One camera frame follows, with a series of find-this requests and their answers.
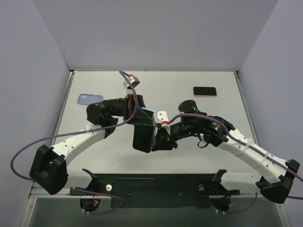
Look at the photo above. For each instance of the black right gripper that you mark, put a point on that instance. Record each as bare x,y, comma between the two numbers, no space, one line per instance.
171,135

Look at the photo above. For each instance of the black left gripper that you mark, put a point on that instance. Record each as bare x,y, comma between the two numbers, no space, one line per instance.
132,109

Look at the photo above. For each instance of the phone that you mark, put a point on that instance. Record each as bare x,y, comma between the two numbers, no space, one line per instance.
205,91
150,130

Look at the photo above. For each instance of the lilac phone case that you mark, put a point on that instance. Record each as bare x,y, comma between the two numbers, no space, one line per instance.
87,99

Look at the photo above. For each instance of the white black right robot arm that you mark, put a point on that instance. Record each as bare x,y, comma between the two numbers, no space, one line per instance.
272,176

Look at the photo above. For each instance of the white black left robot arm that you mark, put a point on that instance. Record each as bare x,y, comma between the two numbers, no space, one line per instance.
50,166

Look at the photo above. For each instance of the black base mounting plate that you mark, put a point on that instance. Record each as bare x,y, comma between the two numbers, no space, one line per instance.
159,190

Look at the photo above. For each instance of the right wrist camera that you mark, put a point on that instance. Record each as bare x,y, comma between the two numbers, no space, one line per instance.
160,120

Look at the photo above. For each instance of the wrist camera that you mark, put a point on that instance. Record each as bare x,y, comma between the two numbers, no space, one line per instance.
130,80
160,120

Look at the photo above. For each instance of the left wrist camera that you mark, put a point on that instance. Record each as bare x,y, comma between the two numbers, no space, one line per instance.
130,80

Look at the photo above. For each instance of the aluminium table edge rail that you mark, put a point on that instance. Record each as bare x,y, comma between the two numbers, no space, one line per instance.
39,192

